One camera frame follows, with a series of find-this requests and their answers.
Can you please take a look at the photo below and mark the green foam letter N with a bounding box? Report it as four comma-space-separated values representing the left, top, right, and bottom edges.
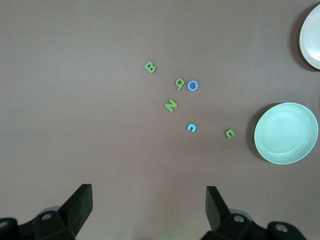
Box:
164, 98, 179, 113

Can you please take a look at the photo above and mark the cream plate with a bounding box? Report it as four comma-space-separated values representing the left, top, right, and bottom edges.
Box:
298, 2, 320, 71

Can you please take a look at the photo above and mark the blue foam letter O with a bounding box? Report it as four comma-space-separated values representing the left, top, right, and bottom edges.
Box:
186, 79, 200, 92

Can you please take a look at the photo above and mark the pale green plate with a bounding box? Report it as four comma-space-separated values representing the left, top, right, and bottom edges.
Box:
253, 101, 316, 165

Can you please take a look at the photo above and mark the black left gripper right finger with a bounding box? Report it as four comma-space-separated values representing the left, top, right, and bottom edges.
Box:
199, 185, 310, 240

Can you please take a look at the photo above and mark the brown table cover sheet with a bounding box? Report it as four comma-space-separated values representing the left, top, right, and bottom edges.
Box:
0, 0, 320, 240

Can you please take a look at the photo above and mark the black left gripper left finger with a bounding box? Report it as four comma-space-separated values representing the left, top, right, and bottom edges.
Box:
0, 183, 94, 240

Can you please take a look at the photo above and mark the green foam letter B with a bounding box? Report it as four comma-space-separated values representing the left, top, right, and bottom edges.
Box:
144, 61, 158, 75

